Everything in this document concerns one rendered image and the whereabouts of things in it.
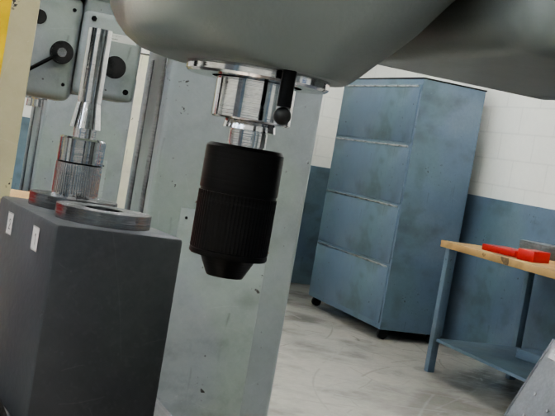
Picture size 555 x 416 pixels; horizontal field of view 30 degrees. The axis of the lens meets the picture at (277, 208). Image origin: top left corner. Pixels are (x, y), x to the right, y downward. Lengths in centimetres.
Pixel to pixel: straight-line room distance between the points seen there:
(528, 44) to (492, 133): 761
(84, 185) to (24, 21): 129
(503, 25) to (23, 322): 56
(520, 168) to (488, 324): 118
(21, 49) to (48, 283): 144
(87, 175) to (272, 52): 53
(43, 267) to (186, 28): 43
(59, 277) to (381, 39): 44
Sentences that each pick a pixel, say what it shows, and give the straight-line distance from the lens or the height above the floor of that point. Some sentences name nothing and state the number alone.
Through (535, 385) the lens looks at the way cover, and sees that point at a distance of 93.
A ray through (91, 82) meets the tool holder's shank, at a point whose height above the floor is 130.
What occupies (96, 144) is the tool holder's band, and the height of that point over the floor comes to 124.
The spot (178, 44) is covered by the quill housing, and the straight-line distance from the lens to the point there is 57.
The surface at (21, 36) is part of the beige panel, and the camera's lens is 232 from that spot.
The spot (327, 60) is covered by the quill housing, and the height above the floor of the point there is 132.
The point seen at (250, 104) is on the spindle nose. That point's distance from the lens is 59.
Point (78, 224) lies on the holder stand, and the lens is 94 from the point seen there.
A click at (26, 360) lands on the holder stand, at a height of 104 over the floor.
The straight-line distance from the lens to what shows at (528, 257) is 635.
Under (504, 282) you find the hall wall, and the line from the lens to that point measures 776.
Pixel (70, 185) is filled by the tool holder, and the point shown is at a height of 120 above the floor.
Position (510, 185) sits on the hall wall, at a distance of 787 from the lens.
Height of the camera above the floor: 126
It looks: 3 degrees down
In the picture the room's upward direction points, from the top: 10 degrees clockwise
